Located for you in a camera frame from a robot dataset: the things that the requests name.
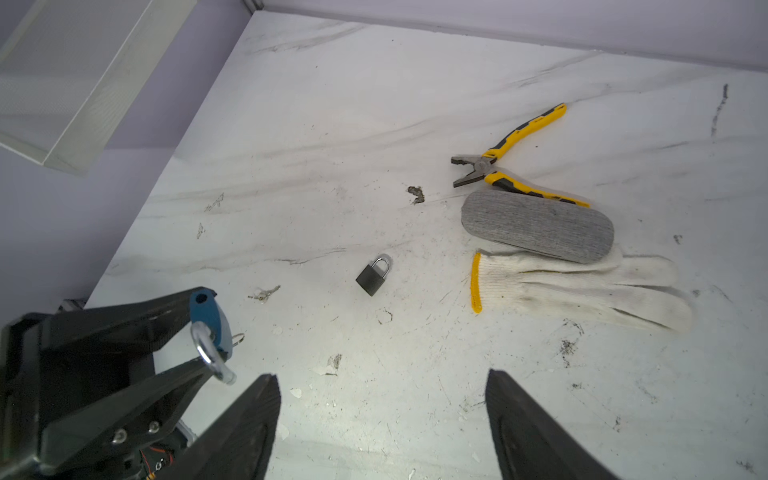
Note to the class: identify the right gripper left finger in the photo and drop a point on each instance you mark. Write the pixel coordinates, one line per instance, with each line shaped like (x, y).
(238, 445)

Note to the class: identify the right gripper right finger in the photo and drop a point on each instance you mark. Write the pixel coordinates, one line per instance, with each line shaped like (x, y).
(528, 442)

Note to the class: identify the white yellow-cuffed work glove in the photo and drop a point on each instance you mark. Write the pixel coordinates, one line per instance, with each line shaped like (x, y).
(631, 291)

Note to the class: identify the blue padlock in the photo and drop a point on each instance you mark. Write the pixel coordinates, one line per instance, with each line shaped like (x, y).
(211, 334)

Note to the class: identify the black padlock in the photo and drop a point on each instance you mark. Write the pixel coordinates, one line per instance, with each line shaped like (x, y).
(374, 274)

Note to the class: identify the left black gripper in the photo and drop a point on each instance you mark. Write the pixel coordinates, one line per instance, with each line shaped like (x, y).
(78, 399)

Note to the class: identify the grey oval felt case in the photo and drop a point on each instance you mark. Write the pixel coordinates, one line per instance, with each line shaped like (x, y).
(548, 227)

